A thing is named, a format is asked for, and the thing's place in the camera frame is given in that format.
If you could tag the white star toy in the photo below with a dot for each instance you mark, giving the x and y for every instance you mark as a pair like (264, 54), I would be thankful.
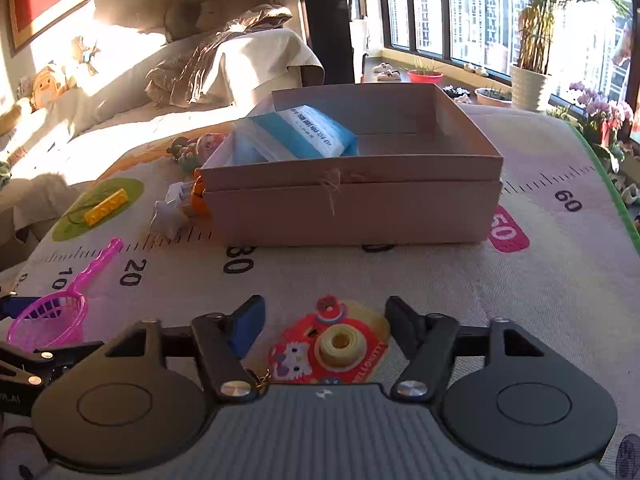
(167, 220)

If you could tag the green patterned cloth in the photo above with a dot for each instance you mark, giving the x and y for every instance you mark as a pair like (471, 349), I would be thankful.
(4, 172)

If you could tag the printed play mat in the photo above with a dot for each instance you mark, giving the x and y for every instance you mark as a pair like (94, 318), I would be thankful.
(500, 285)

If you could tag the red bowl planter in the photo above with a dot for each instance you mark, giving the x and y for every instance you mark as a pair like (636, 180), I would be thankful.
(425, 77)

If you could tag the beige covered sofa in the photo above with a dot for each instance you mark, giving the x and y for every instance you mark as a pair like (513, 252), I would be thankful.
(115, 95)

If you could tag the brown cardboard box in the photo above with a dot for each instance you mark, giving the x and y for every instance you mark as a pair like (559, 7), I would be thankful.
(350, 210)

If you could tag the orange faced plush doll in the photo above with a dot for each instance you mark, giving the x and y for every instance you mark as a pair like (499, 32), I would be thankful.
(47, 85)

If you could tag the orange plastic toy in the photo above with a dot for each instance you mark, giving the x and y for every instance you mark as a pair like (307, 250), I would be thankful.
(201, 195)

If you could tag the small dark dish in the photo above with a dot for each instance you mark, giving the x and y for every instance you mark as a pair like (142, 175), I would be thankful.
(456, 92)

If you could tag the grey plush toy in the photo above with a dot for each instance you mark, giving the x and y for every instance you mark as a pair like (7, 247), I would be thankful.
(187, 20)

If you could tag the shiny beige jacket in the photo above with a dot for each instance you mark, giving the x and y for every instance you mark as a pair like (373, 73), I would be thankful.
(200, 65)

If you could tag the yellow plush toy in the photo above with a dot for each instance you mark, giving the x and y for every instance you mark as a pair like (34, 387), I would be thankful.
(15, 115)

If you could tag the pink orchid plant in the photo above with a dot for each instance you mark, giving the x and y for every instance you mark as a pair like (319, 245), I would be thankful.
(602, 105)

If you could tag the tall plant in white pot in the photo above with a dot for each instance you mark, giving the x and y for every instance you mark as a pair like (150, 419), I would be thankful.
(530, 85)

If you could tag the round beige plant pot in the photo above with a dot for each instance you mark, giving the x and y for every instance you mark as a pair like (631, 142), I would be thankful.
(492, 99)

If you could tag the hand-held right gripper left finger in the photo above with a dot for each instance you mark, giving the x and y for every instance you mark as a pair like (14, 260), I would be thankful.
(244, 327)

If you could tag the colourful cartoon toy figure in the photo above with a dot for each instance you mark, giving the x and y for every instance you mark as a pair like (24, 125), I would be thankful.
(200, 147)

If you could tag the pink toy net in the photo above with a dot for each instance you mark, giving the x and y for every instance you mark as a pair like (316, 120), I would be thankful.
(75, 287)

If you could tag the small white packet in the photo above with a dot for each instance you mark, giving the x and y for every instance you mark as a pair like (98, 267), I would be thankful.
(179, 192)

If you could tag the white slippers pair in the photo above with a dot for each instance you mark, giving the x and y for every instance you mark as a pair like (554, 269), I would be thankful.
(475, 69)
(387, 72)

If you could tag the blue tissue packet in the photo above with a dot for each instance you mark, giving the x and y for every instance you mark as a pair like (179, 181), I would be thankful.
(312, 132)

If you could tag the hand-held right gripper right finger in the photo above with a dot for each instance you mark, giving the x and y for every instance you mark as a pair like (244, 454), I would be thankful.
(401, 327)

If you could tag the black pillar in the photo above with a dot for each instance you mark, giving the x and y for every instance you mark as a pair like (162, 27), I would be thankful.
(327, 15)

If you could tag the yellow toy brick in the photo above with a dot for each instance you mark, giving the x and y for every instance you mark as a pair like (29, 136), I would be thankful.
(105, 207)

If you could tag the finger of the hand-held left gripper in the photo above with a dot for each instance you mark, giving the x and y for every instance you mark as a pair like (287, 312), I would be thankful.
(60, 355)
(12, 306)

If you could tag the black window frame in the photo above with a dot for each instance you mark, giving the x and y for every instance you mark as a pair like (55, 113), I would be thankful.
(446, 15)

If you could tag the small pale plush toy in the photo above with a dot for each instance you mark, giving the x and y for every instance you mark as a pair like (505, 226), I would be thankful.
(85, 55)

